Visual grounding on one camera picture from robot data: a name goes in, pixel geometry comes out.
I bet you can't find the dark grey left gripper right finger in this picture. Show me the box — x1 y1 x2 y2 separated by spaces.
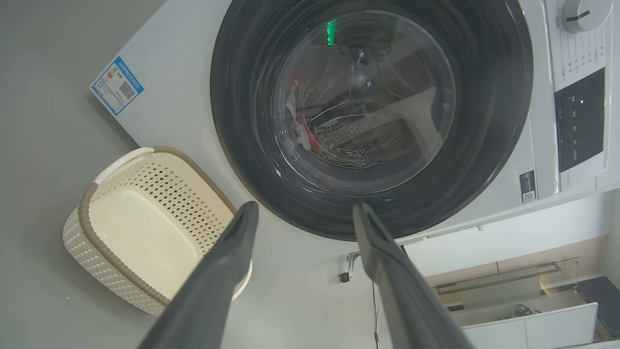
352 202 475 349

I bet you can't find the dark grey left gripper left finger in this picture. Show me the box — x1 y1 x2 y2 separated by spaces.
138 201 259 349

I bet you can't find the round dark glass washer door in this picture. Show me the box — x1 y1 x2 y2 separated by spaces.
210 0 534 241

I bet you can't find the red and white garment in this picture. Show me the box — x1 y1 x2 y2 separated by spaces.
286 73 323 153

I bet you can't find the cream perforated laundry basket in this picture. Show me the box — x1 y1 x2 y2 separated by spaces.
62 146 253 317

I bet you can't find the white front-load washing machine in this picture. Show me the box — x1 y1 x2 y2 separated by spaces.
90 0 620 265

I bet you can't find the black washing machine display panel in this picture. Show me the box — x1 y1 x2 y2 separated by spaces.
554 67 607 173

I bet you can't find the white kitchen cabinet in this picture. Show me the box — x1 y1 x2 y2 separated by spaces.
460 301 601 349

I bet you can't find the dark QR sticker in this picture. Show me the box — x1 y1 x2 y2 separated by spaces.
519 170 537 203

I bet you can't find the blue energy label sticker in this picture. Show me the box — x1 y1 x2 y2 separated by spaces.
90 56 144 116

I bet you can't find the white round control knob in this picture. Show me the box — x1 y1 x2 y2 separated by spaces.
562 0 613 33

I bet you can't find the thin black floor cable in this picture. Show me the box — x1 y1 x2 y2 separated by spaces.
372 279 381 349

